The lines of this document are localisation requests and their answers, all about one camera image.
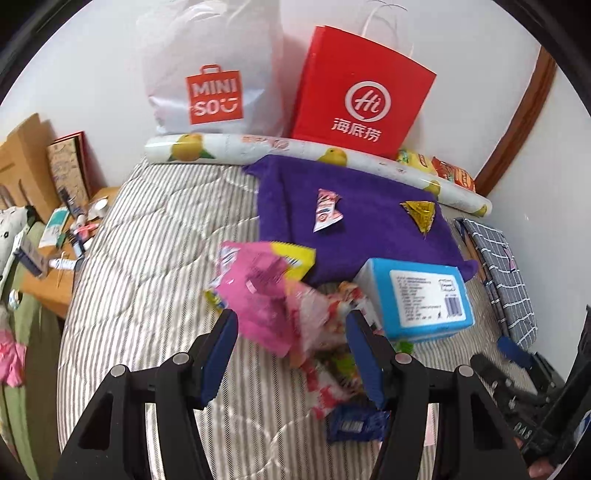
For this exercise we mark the yellow chip bag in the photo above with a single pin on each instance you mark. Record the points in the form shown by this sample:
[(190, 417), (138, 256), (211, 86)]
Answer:
[(415, 161)]

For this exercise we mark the green snack packet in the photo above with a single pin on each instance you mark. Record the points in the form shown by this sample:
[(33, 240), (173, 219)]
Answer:
[(344, 367)]

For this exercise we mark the person's right hand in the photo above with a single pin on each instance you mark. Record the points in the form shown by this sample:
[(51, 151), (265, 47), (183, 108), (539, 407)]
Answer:
[(538, 468)]

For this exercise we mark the red chip bag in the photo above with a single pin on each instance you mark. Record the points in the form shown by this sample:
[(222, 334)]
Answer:
[(455, 177)]

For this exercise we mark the red white patterned packet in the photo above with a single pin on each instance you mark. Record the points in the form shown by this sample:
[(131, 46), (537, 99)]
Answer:
[(358, 300)]

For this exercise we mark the pink white pastry packet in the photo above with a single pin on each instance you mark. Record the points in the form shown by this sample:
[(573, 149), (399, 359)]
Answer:
[(314, 323)]

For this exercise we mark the white teal tube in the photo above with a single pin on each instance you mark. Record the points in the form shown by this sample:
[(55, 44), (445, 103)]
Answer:
[(53, 226)]

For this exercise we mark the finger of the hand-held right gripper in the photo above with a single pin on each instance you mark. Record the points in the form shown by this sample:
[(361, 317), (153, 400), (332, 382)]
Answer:
[(491, 376), (513, 349)]

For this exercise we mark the white spotted cloth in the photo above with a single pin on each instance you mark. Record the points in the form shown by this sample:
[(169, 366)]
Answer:
[(9, 235)]

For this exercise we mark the brown wooden door frame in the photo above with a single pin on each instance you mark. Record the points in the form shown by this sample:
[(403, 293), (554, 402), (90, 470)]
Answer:
[(521, 134)]

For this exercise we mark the red paper bag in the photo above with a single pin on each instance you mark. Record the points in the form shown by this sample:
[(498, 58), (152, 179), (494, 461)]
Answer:
[(332, 83)]

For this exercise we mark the yellow snack packet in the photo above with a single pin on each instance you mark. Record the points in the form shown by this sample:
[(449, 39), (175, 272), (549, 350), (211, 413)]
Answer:
[(419, 214)]

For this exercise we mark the white red candy packet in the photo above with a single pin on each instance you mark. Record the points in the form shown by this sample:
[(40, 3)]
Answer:
[(327, 212)]

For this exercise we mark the grey checked cloth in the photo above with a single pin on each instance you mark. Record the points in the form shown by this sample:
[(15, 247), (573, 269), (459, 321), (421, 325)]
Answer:
[(508, 286)]

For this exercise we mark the white plastic shopping bag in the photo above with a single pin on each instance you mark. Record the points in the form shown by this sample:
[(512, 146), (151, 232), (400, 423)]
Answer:
[(221, 55)]

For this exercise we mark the brown cardboard box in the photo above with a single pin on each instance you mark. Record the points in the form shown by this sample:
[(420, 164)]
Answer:
[(27, 161)]

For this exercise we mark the white blue snack packet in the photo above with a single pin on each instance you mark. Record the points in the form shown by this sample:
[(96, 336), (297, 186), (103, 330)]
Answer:
[(216, 295)]

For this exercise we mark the red snack packet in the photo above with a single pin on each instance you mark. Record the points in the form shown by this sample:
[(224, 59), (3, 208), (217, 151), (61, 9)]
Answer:
[(323, 392)]

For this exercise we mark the patterned book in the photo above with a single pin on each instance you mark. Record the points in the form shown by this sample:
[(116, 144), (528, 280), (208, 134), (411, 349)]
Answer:
[(69, 166)]

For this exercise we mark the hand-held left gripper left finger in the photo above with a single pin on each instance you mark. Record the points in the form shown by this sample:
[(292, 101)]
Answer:
[(217, 364)]

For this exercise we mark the pink cloth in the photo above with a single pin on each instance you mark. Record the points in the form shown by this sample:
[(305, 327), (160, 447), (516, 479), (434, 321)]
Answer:
[(9, 357)]

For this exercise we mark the wooden nightstand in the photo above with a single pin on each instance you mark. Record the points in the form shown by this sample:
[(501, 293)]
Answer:
[(51, 290)]

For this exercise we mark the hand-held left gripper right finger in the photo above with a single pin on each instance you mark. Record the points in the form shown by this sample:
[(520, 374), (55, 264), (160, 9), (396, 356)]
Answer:
[(367, 364)]

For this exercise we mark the green cloth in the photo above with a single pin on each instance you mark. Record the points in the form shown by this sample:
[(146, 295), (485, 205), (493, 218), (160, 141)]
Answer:
[(23, 415)]

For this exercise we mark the blue tissue pack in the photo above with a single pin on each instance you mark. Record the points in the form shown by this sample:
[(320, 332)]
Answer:
[(415, 295)]

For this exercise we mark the fruit print paper roll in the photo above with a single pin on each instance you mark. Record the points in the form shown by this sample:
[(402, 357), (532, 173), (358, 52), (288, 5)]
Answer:
[(221, 147)]

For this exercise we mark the small white tube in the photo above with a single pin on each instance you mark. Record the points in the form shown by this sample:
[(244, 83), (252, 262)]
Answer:
[(62, 264)]

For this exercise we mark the small green candy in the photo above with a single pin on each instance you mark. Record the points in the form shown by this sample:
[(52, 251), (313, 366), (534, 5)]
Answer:
[(402, 347)]

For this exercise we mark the purple towel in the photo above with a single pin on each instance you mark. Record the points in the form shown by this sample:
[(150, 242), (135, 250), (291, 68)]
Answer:
[(369, 240)]

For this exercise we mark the striped bed quilt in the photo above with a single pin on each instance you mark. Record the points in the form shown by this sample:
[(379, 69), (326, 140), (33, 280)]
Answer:
[(152, 258)]

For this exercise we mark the magenta snack packet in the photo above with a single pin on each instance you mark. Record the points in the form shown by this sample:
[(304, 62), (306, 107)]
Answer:
[(258, 286)]

